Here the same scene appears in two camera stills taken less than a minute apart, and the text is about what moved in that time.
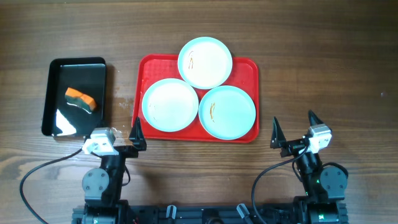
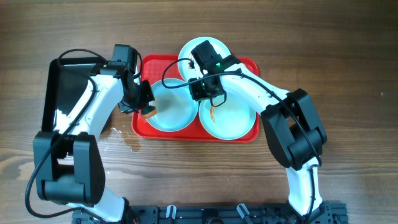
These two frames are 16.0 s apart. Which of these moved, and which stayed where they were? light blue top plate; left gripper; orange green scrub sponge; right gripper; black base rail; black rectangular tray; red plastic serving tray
Moved: orange green scrub sponge; left gripper; right gripper
Stayed: black rectangular tray; black base rail; light blue top plate; red plastic serving tray
